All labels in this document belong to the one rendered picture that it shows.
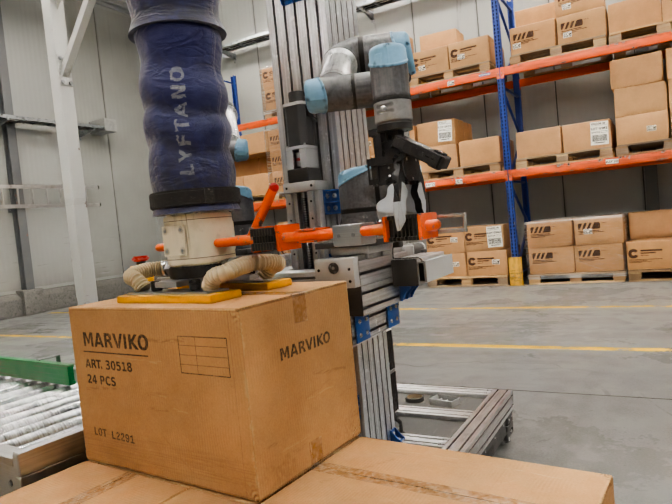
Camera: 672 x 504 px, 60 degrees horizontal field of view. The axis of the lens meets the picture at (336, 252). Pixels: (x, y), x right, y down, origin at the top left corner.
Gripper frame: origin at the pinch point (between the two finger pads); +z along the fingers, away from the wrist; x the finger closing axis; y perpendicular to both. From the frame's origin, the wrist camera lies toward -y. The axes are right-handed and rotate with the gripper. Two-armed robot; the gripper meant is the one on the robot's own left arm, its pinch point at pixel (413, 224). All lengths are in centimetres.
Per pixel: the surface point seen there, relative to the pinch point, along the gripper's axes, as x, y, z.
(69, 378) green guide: -22, 169, 48
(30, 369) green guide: -22, 198, 46
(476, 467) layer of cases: -12, -3, 53
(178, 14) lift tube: 8, 51, -54
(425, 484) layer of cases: -1, 3, 53
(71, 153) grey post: -164, 374, -80
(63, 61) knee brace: -163, 369, -151
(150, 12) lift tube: 11, 56, -55
